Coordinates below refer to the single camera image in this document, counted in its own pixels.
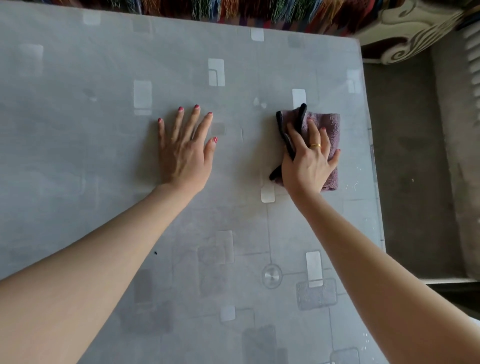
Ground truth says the person's left forearm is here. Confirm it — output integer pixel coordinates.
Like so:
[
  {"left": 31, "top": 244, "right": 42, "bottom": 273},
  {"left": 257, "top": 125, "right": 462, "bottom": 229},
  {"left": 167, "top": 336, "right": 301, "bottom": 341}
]
[{"left": 0, "top": 183, "right": 205, "bottom": 364}]

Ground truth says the multicoloured fringed rug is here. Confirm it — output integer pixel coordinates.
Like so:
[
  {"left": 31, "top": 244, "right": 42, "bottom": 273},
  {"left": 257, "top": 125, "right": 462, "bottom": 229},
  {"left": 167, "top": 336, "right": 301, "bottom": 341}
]
[{"left": 22, "top": 0, "right": 383, "bottom": 37}]

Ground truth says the white ribbed radiator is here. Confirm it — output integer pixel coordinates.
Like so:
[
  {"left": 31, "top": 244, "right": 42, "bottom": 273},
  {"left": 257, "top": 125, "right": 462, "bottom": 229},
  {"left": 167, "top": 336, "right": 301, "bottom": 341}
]
[{"left": 461, "top": 20, "right": 480, "bottom": 89}]

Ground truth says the white carved ornate furniture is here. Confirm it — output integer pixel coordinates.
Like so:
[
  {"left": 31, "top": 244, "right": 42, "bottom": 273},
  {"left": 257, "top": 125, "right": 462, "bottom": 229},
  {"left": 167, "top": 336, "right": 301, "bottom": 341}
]
[{"left": 354, "top": 0, "right": 474, "bottom": 65}]

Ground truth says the round metal table fitting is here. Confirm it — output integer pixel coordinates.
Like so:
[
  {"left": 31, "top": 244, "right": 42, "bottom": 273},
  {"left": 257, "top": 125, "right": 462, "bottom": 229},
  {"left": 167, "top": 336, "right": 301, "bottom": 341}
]
[{"left": 261, "top": 263, "right": 283, "bottom": 289}]

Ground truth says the purple cleaning cloth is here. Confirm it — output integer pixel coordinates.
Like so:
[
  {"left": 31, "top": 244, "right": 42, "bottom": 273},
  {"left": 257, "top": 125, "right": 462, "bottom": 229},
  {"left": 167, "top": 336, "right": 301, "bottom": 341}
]
[{"left": 279, "top": 108, "right": 341, "bottom": 192}]

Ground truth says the person's right hand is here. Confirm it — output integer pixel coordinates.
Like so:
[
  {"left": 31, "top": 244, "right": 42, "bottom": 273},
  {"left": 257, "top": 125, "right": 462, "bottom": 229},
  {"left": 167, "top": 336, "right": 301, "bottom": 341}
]
[{"left": 281, "top": 119, "right": 341, "bottom": 198}]

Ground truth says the person's left hand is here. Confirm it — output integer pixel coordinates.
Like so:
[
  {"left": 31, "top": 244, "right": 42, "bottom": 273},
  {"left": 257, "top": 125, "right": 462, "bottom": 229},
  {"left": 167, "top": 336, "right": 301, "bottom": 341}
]
[{"left": 157, "top": 104, "right": 219, "bottom": 195}]

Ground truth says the person's right forearm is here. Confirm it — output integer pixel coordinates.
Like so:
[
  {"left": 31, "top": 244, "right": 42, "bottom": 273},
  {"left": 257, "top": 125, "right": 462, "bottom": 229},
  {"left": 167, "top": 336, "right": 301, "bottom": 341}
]
[{"left": 287, "top": 189, "right": 480, "bottom": 364}]

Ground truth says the grey patterned table cover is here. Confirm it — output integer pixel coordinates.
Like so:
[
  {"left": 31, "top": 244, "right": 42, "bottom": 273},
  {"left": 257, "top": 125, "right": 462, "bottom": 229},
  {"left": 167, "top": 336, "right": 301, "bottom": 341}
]
[{"left": 0, "top": 0, "right": 387, "bottom": 364}]

